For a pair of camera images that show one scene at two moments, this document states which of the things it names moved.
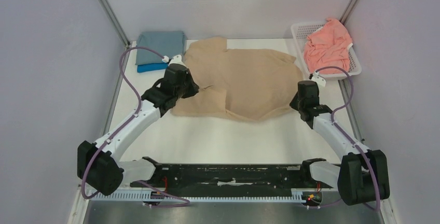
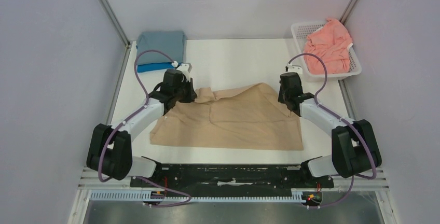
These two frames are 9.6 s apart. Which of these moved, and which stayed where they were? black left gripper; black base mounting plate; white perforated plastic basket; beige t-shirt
Moved: beige t-shirt
Stayed: black left gripper; black base mounting plate; white perforated plastic basket
